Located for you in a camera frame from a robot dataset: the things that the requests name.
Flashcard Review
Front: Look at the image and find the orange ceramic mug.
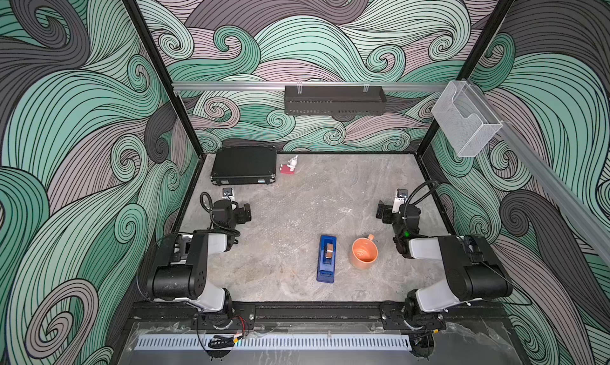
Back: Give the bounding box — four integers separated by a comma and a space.
349, 234, 379, 270

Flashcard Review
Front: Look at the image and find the blue tape dispenser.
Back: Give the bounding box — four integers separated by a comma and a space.
316, 236, 337, 284

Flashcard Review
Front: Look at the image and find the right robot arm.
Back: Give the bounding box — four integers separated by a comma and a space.
376, 201, 513, 314

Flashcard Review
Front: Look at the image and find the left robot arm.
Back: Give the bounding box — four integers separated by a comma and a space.
145, 199, 252, 314

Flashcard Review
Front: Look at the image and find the black hard case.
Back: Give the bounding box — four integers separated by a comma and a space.
211, 146, 277, 186

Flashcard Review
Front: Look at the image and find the small pink white figurine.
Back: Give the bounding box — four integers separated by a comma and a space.
280, 155, 298, 174

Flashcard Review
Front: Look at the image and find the clear tape roll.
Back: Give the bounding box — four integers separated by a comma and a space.
325, 244, 334, 260

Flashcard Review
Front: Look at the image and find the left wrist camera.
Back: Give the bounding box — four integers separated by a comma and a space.
222, 188, 234, 201

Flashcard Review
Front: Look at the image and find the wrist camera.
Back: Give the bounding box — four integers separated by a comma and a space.
222, 188, 234, 201
392, 188, 409, 213

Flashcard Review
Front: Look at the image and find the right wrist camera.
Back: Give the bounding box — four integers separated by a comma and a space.
392, 188, 409, 213

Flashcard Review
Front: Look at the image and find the clear acrylic wall bin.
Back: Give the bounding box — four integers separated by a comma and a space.
432, 80, 503, 158

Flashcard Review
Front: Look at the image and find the black perforated wall shelf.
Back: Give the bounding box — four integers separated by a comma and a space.
284, 86, 388, 121

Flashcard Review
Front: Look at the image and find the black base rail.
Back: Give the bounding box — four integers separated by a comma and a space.
129, 301, 508, 333

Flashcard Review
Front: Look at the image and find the aluminium wall rail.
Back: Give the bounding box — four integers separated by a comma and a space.
172, 81, 448, 92

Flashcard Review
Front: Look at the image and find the white slotted cable duct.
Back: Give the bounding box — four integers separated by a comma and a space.
134, 334, 411, 352

